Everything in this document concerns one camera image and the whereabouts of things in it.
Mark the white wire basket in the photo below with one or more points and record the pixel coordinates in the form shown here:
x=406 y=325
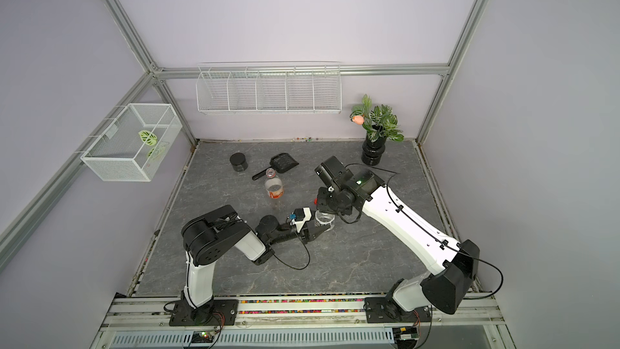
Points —
x=118 y=154

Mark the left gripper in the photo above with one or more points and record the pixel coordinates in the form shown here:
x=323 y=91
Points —
x=312 y=235

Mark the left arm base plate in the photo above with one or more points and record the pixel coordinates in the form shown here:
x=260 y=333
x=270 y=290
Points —
x=203 y=312

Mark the aluminium front rail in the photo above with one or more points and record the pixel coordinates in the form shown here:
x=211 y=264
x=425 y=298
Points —
x=354 y=320

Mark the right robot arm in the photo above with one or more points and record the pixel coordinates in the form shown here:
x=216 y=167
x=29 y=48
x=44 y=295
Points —
x=451 y=265

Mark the black scoop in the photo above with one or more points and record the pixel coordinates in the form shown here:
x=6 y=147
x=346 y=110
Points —
x=281 y=163

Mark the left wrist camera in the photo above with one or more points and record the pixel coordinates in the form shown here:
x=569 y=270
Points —
x=299 y=218

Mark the black round jar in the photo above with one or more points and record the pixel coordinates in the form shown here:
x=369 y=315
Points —
x=238 y=162

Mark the long white wire shelf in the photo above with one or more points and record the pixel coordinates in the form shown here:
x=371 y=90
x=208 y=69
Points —
x=263 y=87

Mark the green leaf in basket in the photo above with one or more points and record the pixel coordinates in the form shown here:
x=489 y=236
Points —
x=148 y=138

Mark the clear bottle red label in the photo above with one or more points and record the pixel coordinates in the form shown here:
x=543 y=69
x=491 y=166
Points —
x=273 y=184

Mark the artificial green plant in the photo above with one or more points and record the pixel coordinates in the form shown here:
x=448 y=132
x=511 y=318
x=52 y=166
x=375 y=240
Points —
x=379 y=121

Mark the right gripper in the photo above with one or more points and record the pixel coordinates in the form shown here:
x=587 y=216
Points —
x=321 y=205

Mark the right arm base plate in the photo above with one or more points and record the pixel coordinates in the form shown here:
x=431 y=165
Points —
x=387 y=310

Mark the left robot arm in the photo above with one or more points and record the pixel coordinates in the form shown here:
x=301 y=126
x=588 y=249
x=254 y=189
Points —
x=207 y=238

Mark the clear bottle white label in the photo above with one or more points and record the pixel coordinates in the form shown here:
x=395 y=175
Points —
x=324 y=220

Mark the black vase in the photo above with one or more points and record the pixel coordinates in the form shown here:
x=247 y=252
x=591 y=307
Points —
x=373 y=148

